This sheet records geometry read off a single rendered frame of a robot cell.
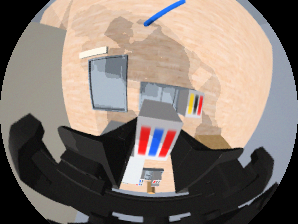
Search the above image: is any grey flat square panel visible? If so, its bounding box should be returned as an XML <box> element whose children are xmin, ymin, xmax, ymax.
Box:
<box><xmin>101</xmin><ymin>120</ymin><xmax>145</xmax><ymax>184</ymax></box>

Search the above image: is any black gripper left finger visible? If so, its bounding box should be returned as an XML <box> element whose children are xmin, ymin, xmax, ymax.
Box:
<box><xmin>57</xmin><ymin>117</ymin><xmax>137</xmax><ymax>189</ymax></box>

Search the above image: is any cream rectangular bar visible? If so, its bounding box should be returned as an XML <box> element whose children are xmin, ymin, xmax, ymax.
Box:
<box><xmin>78</xmin><ymin>47</ymin><xmax>109</xmax><ymax>59</ymax></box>

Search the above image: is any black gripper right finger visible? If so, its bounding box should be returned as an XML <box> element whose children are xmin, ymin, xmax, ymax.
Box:
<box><xmin>170</xmin><ymin>129</ymin><xmax>243</xmax><ymax>193</ymax></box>

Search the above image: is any blue cylinder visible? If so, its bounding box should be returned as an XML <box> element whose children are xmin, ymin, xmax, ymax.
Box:
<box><xmin>144</xmin><ymin>0</ymin><xmax>186</xmax><ymax>27</ymax></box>

